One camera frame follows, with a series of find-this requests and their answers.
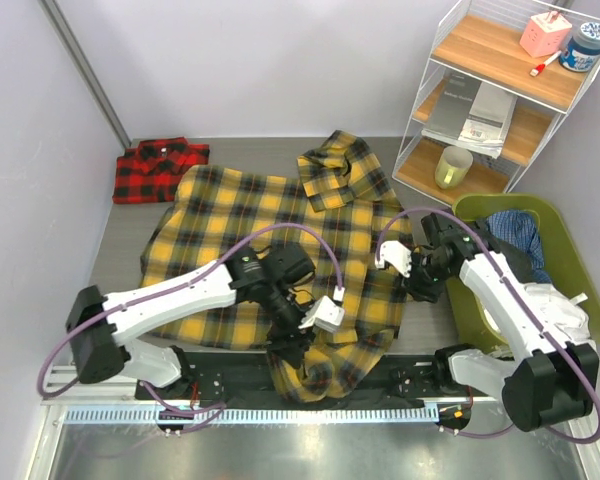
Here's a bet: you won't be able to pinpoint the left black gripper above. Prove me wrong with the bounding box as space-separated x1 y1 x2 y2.
261 281 317 370

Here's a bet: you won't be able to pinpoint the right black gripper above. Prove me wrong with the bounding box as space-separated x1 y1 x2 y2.
395 250 453 304

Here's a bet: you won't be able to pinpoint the yellow plaid long sleeve shirt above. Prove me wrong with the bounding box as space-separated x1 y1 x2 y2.
140 130 413 403

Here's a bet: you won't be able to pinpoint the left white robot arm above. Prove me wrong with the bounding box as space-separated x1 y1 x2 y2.
65 243 315 399

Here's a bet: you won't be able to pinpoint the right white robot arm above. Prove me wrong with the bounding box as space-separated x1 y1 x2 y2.
375 210 600 440

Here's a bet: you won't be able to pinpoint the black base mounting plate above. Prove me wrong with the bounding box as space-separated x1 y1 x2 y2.
155 351 485 411

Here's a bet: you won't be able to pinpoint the blue checked shirt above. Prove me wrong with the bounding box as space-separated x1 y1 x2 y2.
486 209 552 284

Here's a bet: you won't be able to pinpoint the pale green mug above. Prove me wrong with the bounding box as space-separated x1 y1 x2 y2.
434 146 473 189

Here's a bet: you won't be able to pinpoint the green laundry basket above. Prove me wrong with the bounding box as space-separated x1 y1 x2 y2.
446 193 600 353

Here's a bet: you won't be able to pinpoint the white shirt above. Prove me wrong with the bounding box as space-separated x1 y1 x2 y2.
524 283 592 341

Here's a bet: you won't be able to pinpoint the white paper manuals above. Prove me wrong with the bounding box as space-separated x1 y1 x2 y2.
421 82 517 159

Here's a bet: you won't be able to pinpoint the grey setup guide booklet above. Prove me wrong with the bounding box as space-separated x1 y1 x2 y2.
426 72 482 138

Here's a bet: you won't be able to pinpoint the red black plaid shirt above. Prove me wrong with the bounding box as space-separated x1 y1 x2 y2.
112 137 210 204

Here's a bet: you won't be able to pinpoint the red white marker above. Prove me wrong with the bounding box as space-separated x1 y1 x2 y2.
529 50 561 77

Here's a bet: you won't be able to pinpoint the pink cube power strip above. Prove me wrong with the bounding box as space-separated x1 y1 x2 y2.
519 10 572 58

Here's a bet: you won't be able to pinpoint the blue lidded jar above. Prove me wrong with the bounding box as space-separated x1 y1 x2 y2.
559 21 600 73

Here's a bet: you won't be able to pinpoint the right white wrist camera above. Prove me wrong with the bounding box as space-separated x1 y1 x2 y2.
375 240 412 279

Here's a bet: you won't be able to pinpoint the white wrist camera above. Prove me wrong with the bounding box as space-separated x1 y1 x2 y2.
298 296 345 333
375 240 412 279

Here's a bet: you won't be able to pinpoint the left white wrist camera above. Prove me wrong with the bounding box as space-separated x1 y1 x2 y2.
298 296 345 333

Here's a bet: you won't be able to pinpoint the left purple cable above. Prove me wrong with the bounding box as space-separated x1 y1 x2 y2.
35 222 346 436

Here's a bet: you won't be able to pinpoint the slotted cable duct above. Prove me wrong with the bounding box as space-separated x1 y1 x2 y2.
64 404 439 426

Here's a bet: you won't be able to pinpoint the white wire shelf unit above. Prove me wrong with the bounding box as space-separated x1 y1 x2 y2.
392 0 600 205

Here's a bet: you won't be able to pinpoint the aluminium rail frame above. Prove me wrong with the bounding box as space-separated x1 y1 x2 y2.
36 365 600 479

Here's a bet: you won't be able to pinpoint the grey corner wall post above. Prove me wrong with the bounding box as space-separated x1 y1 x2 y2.
37 0 131 148

